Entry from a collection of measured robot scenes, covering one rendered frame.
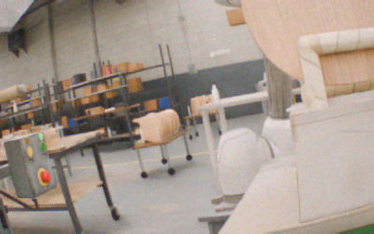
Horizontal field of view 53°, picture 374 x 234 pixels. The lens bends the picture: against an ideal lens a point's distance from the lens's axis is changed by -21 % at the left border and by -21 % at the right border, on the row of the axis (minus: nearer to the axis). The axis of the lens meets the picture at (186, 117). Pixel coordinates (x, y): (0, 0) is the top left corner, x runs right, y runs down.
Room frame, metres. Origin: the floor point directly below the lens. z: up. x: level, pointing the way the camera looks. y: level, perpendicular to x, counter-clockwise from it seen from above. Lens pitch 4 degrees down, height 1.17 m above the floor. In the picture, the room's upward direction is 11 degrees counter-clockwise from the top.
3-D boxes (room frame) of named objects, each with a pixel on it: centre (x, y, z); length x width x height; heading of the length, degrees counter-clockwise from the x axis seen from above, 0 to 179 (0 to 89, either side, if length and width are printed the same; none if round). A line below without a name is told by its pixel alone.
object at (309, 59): (0.62, -0.20, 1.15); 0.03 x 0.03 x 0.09
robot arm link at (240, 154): (1.61, -0.16, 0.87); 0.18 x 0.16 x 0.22; 107
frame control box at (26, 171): (1.33, 0.62, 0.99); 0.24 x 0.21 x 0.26; 72
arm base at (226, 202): (1.61, -0.13, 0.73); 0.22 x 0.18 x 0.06; 64
